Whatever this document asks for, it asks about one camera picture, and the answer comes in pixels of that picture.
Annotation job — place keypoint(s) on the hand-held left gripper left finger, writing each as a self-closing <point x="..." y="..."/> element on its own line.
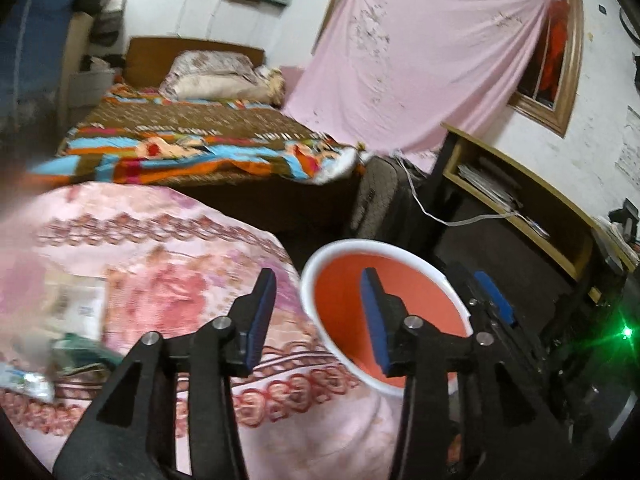
<point x="260" y="322"/>

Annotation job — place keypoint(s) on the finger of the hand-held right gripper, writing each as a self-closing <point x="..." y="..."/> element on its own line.
<point x="462" y="285"/>
<point x="495" y="296"/>

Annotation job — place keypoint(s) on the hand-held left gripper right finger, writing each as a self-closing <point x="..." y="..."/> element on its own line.
<point x="374" y="322"/>

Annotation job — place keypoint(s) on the red basin with white rim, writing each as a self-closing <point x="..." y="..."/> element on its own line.
<point x="340" y="300"/>

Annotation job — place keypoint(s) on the green wrapper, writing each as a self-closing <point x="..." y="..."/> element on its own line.
<point x="85" y="355"/>

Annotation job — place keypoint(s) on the white grey wrapper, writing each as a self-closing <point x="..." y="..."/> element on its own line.
<point x="75" y="305"/>

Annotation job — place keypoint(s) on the silver plastic packet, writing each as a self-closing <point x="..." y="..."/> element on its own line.
<point x="27" y="384"/>

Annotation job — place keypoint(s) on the stack of papers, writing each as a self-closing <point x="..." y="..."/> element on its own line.
<point x="490" y="182"/>

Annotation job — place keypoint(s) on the brown checkered bag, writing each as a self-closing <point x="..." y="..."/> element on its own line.
<point x="385" y="200"/>

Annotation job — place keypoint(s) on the wooden desk with shelf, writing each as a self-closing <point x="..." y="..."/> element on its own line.
<point x="545" y="182"/>

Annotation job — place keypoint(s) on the pink floral quilt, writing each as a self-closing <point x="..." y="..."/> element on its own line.
<point x="165" y="240"/>

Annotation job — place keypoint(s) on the black desktop device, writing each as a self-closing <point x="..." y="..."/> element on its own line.
<point x="625" y="217"/>

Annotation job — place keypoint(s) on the pink hanging sheet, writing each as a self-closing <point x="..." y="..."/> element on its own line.
<point x="425" y="60"/>

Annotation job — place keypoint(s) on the yellowish crumpled cloth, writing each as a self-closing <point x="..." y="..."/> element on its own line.
<point x="275" y="85"/>

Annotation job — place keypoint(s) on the pink pillow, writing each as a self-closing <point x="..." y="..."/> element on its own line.
<point x="292" y="82"/>

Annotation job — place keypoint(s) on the barred window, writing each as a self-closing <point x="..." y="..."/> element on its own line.
<point x="570" y="60"/>

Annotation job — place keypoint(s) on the red hanging cloth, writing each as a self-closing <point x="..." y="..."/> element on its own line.
<point x="555" y="55"/>

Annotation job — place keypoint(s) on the floral pillow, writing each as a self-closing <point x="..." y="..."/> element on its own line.
<point x="205" y="67"/>

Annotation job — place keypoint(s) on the bed with colourful blanket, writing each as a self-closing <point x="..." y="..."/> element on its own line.
<point x="150" y="57"/>

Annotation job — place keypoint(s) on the white nightstand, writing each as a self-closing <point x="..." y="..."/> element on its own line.
<point x="92" y="87"/>

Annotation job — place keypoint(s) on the white tissue box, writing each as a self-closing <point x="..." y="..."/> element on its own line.
<point x="107" y="64"/>

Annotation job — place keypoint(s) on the grey handbag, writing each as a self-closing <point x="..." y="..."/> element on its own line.
<point x="107" y="36"/>

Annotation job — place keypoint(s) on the beige tall cabinet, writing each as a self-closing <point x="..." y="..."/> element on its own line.
<point x="77" y="42"/>

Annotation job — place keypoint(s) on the white handbag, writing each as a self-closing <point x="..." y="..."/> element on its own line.
<point x="112" y="2"/>

